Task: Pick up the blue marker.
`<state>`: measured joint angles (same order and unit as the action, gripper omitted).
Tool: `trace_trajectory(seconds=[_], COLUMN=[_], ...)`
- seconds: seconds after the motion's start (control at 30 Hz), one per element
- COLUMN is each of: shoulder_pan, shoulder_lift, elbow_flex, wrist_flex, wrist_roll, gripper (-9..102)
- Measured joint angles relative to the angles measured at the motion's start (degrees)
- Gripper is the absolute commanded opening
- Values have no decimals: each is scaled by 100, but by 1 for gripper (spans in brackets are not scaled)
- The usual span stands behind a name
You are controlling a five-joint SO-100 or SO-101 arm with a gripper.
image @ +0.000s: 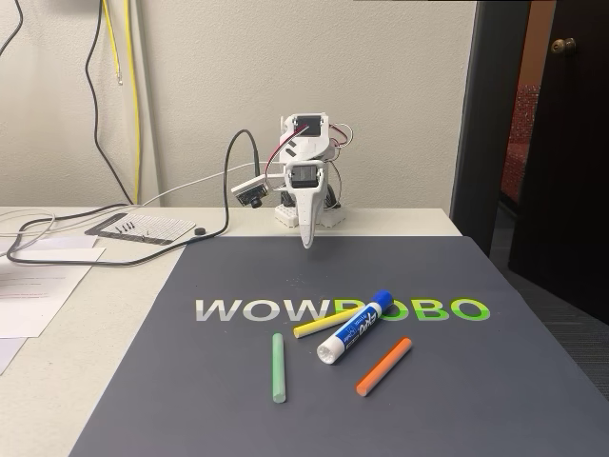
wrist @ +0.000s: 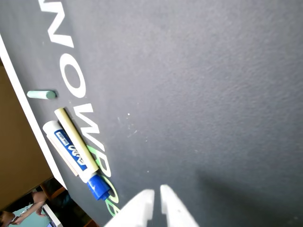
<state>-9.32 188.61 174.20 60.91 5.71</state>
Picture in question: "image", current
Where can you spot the yellow chalk stick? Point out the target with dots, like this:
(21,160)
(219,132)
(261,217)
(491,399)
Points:
(316,327)

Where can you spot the blue cap white marker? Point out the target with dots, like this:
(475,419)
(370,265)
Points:
(354,328)

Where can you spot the green chalk stick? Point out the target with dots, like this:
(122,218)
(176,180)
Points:
(279,369)

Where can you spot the small black round cap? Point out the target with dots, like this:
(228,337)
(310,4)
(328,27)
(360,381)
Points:
(201,231)

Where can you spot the orange chalk stick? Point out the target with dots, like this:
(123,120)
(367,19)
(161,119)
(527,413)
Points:
(383,367)

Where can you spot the grey WOWROBO mat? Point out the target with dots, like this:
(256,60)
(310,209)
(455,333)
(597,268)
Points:
(333,419)

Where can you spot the red patterned seat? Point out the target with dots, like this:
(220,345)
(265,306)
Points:
(518,143)

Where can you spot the white paper sheet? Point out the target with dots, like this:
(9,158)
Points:
(57,253)
(57,242)

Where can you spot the dark brown door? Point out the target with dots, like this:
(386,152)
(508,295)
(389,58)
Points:
(571,166)

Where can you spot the brass door knob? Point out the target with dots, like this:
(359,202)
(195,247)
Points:
(563,45)

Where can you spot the paper sheet with red text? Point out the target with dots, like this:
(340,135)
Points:
(28,309)

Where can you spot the pale grey paper sheet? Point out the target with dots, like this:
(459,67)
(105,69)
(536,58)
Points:
(7,352)

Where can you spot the white framed gripper camera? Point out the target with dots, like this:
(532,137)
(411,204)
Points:
(249,191)

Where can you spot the dark grey door frame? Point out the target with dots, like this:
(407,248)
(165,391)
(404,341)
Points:
(480,119)

